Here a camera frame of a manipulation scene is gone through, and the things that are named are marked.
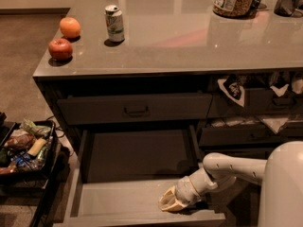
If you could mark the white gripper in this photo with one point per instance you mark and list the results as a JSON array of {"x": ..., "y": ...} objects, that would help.
[{"x": 186, "y": 190}]

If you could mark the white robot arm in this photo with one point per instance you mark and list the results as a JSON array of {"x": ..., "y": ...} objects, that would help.
[{"x": 280, "y": 177}]

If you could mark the white paper in drawer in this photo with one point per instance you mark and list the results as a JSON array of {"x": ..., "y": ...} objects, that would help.
[{"x": 275, "y": 123}]

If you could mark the grey cabinet with countertop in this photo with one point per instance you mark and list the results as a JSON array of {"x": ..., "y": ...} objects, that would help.
[{"x": 169, "y": 47}]

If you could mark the black white snack bag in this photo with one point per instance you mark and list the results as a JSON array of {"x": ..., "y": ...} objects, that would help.
[{"x": 232, "y": 89}]

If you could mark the black tray of snacks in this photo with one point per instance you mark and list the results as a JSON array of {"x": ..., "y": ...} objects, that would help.
[{"x": 27, "y": 149}]

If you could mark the red apple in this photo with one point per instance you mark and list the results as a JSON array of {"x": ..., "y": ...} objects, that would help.
[{"x": 60, "y": 49}]

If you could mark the green white soda can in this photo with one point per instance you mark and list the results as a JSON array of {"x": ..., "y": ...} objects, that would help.
[{"x": 114, "y": 23}]

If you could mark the orange fruit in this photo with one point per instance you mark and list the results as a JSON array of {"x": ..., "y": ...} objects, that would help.
[{"x": 70, "y": 27}]

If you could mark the dark glass container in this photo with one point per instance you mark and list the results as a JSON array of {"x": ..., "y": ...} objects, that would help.
[{"x": 287, "y": 8}]

